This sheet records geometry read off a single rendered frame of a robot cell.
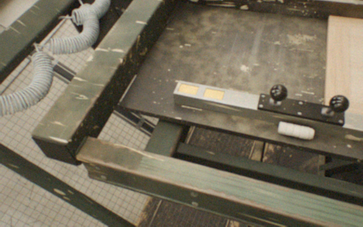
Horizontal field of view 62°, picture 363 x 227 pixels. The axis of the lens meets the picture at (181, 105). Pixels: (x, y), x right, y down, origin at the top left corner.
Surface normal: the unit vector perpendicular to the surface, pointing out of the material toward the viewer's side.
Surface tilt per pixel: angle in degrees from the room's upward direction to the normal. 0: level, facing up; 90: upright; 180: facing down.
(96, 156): 52
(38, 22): 90
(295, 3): 90
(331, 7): 90
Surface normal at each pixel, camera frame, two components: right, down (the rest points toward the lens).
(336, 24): -0.07, -0.65
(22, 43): 0.52, -0.39
